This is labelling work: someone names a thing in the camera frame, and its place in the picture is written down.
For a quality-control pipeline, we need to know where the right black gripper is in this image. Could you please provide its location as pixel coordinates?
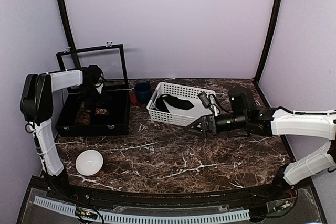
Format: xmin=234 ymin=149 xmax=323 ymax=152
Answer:
xmin=185 ymin=111 xmax=248 ymax=138

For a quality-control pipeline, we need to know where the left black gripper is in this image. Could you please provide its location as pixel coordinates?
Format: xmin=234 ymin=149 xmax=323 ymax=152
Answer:
xmin=80 ymin=84 xmax=112 ymax=111

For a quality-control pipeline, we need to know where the brown floral patterned tie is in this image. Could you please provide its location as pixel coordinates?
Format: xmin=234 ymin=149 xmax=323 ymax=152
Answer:
xmin=95 ymin=108 xmax=109 ymax=116

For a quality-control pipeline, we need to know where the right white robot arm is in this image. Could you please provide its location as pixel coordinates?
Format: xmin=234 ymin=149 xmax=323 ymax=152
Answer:
xmin=184 ymin=87 xmax=335 ymax=200

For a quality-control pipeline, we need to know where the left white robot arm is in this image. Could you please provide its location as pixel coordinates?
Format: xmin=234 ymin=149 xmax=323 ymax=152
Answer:
xmin=20 ymin=65 xmax=103 ymax=177

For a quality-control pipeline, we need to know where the black glass-lid display box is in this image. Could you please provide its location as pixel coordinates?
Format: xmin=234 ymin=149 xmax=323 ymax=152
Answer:
xmin=56 ymin=44 xmax=130 ymax=137

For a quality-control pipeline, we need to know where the black tie in basket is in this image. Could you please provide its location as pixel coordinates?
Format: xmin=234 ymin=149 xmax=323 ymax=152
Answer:
xmin=155 ymin=94 xmax=194 ymax=113

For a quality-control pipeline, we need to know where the white perforated plastic basket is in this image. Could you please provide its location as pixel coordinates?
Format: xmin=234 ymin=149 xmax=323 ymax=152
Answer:
xmin=146 ymin=82 xmax=215 ymax=126

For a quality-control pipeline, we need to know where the rolled tie in box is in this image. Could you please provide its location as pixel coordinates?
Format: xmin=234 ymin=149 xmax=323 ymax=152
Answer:
xmin=75 ymin=102 xmax=92 ymax=126

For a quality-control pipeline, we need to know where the red round coaster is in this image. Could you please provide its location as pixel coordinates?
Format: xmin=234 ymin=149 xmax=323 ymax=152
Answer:
xmin=130 ymin=92 xmax=143 ymax=107

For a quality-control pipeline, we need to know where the dark blue mug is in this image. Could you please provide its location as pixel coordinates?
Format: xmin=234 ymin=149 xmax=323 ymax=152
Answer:
xmin=134 ymin=82 xmax=152 ymax=104

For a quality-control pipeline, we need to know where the white bowl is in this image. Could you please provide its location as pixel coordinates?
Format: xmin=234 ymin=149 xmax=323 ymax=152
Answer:
xmin=75 ymin=150 xmax=104 ymax=176

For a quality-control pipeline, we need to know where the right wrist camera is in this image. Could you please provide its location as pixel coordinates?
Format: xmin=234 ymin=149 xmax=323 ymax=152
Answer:
xmin=197 ymin=92 xmax=221 ymax=116

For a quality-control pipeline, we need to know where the black curved front rail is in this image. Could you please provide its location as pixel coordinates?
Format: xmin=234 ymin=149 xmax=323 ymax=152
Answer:
xmin=44 ymin=172 xmax=298 ymax=208

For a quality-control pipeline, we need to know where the white slotted cable duct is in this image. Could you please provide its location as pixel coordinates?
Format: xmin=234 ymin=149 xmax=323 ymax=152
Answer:
xmin=33 ymin=196 xmax=250 ymax=224

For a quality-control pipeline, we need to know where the left black frame post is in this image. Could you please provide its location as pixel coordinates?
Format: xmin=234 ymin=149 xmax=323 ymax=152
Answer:
xmin=52 ymin=0 xmax=86 ymax=88

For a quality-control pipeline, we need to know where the black frame post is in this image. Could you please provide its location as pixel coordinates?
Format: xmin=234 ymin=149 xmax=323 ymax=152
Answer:
xmin=253 ymin=0 xmax=281 ymax=86
xmin=52 ymin=0 xmax=86 ymax=88

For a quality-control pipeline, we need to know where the right black frame post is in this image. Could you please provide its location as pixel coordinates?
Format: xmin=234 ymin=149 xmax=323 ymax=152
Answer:
xmin=253 ymin=0 xmax=281 ymax=86

